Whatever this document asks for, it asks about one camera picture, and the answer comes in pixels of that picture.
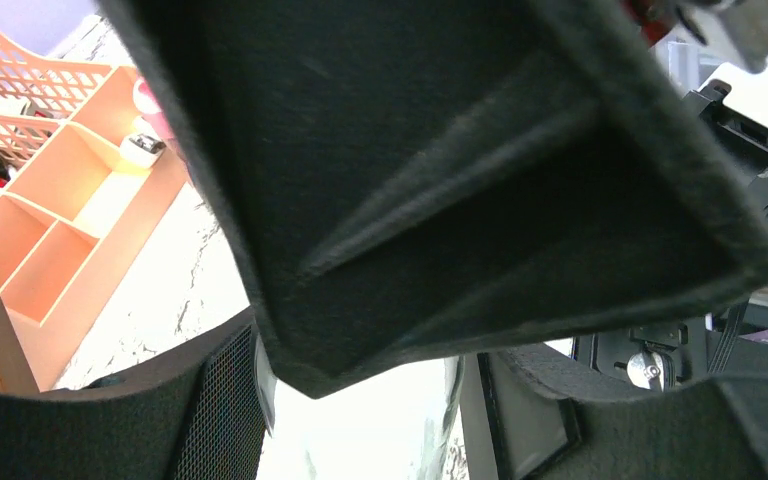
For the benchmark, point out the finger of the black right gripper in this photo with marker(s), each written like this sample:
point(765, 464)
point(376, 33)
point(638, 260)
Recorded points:
point(410, 180)

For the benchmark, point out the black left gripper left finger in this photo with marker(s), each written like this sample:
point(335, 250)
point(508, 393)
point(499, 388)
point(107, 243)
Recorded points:
point(189, 413)

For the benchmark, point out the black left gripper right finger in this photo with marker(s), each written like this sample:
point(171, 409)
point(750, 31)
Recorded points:
point(533, 413)

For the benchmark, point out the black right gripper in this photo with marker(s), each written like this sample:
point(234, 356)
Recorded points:
point(734, 339)

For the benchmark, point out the pink capped small bottle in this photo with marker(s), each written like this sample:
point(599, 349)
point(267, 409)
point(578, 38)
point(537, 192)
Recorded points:
point(150, 110)

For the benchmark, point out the peach plastic file organizer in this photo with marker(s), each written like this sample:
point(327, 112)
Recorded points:
point(78, 212)

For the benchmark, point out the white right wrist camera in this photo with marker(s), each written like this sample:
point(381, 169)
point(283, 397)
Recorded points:
point(735, 31)

